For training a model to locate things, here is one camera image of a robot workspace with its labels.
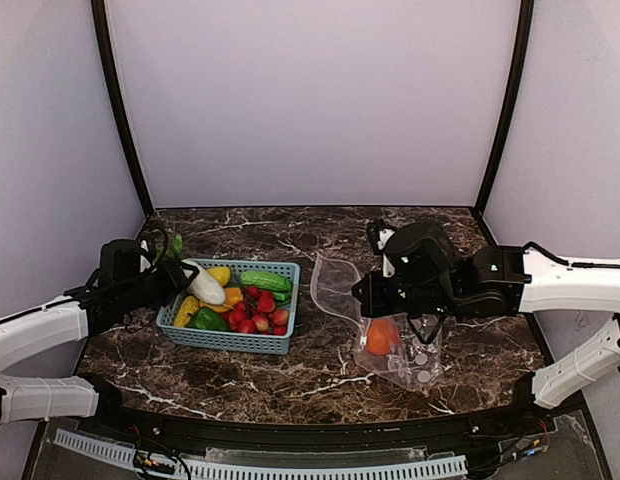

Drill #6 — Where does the green toy bell pepper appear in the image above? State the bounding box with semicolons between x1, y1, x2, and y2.
186;307;230;332

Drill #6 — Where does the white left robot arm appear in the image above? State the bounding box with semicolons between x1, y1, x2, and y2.
0;239;199;426

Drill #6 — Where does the light blue plastic basket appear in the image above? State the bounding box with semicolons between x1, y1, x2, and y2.
156;259;301;355

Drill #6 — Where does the black corner frame post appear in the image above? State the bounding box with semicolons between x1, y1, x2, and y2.
473;0;535;218
90;0;155;218

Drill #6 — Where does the white slotted cable duct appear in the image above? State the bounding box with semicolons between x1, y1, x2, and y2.
54;429;468;480

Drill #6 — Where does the black front rail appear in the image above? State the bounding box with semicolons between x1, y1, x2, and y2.
67;404;554;462

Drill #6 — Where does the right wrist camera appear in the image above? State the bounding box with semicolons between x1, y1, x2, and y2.
366;219;397;278

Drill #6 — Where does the black right corner frame post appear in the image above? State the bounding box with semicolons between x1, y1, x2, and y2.
473;0;535;218

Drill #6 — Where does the black left corner frame post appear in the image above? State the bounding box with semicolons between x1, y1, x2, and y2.
90;0;155;218

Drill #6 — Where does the green toy bitter gourd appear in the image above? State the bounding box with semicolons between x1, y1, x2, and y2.
240;270;294;293

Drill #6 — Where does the orange yellow toy mango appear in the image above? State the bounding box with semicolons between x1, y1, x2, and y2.
199;287;243;314

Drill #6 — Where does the red toy lychee bunch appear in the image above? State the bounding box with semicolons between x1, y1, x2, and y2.
221;286;291;336

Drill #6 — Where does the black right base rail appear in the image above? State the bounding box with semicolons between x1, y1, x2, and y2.
472;209;554;361

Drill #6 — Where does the clear zip top bag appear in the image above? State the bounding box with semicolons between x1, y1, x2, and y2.
310;254;443;391

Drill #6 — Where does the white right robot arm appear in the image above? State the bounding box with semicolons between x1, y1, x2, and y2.
352;220;620;409

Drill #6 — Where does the orange toy fruit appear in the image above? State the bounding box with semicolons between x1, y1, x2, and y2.
365;318;400;356

